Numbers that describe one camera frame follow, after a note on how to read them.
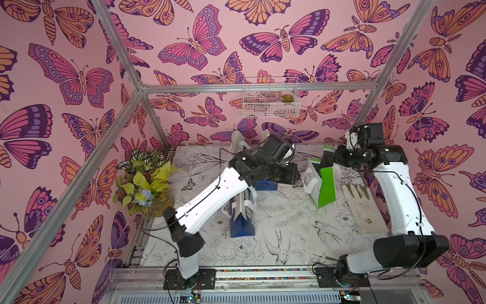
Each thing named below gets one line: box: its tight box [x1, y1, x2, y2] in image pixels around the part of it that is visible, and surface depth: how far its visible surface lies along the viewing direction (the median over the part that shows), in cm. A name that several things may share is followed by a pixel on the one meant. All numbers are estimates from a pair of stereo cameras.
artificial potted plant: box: [112, 148, 177, 218], surface depth 79 cm
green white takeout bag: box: [302, 145, 342, 209], surface depth 81 cm
